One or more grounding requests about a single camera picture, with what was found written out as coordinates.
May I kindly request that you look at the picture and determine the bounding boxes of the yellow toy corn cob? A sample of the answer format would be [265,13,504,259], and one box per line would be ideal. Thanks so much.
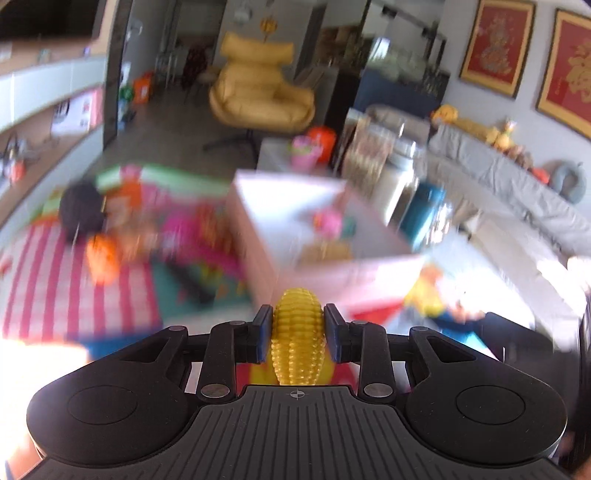
[270,288,325,386]

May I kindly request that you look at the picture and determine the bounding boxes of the black plush toy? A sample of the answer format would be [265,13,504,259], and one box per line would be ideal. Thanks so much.
[58,180,106,243]

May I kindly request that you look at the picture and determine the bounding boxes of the pink plastic scoop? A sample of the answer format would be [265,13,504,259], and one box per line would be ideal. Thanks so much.
[160,211,242,278]

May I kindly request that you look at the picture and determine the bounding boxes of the black remote control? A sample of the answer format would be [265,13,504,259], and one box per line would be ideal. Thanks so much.
[164,259,215,305]

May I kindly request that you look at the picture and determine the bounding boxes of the pink cardboard box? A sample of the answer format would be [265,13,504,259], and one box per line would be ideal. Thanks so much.
[226,170,427,311]

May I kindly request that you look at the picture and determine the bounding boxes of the colourful play mat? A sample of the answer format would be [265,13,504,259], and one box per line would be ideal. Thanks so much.
[0,163,500,398]

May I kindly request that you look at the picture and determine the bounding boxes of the orange toy pumpkin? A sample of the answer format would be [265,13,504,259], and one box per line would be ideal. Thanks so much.
[85,234,120,285]

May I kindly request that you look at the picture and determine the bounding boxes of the teal thermos bottle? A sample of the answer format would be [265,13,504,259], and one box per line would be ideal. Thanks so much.
[400,181,446,251]

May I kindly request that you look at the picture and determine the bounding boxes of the grey sofa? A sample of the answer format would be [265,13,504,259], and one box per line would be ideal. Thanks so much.
[425,125,590,322]

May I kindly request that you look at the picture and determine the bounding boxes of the large glass nut jar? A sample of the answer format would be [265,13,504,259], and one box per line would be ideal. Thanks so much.
[335,105,429,199]

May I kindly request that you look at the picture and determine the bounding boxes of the pink toy cup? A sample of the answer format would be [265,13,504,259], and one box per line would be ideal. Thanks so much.
[289,135,322,171]

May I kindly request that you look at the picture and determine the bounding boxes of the orange plastic container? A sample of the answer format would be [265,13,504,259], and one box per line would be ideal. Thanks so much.
[307,126,338,164]

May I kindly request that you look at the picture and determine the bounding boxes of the grey neck pillow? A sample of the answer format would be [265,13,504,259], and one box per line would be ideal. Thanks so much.
[549,161,587,204]

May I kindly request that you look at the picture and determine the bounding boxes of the yellow duck plush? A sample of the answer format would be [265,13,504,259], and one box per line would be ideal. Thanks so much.
[430,104,501,145]

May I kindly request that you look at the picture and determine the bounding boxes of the yellow lounge chair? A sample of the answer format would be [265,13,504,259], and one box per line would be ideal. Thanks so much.
[204,32,315,155]

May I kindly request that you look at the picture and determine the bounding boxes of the white SF parcel box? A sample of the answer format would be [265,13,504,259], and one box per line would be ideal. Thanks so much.
[50,88,104,137]

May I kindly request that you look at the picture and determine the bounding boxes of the red framed picture right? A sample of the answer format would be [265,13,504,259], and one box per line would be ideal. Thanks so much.
[536,8,591,139]

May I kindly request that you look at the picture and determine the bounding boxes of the red framed picture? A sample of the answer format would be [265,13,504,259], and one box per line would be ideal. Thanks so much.
[536,8,591,139]
[459,0,536,99]

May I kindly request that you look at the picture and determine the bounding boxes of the red framed picture left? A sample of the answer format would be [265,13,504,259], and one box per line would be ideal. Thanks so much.
[459,0,536,99]

